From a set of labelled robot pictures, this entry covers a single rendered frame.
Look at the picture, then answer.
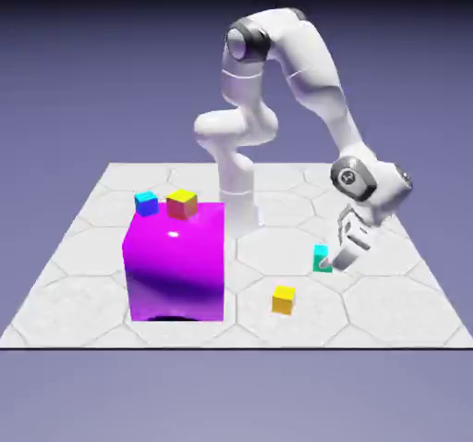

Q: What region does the small red yellow-topped cube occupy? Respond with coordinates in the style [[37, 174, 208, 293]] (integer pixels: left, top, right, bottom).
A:
[[165, 189, 199, 221]]

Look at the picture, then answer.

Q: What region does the small teal cube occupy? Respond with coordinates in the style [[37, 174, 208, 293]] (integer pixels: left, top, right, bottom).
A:
[[312, 243, 334, 275]]

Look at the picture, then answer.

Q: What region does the small blue cube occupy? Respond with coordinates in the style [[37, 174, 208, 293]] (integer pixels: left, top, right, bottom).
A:
[[133, 190, 160, 218]]

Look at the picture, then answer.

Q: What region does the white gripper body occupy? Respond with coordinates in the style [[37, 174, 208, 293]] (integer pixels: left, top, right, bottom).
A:
[[331, 218, 372, 272]]

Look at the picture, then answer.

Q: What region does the small yellow cube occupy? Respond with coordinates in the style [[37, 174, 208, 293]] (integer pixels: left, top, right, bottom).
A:
[[272, 285, 297, 316]]

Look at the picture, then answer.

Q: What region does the large magenta box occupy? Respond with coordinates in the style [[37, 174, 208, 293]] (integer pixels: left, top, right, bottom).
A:
[[122, 201, 226, 323]]

